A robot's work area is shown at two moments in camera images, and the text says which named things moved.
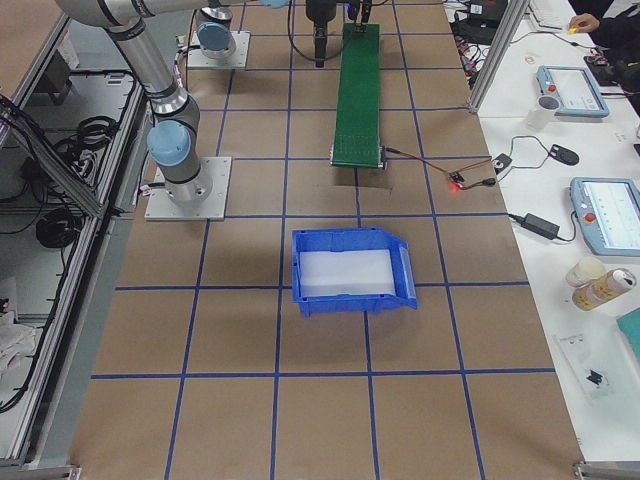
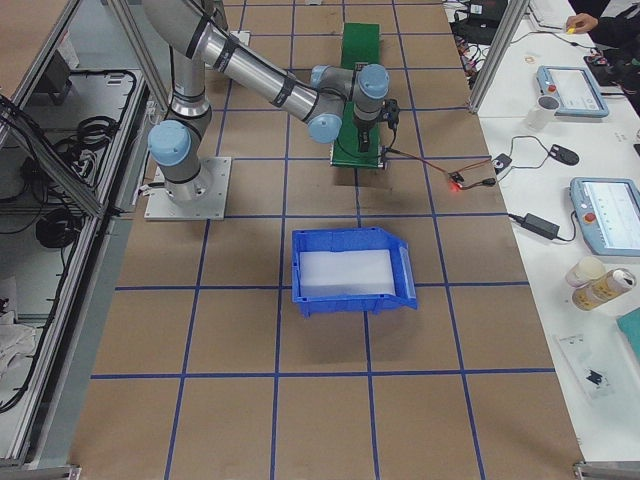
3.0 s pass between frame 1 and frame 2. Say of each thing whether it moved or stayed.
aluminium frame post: stayed
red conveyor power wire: stayed
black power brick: stayed
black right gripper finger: moved
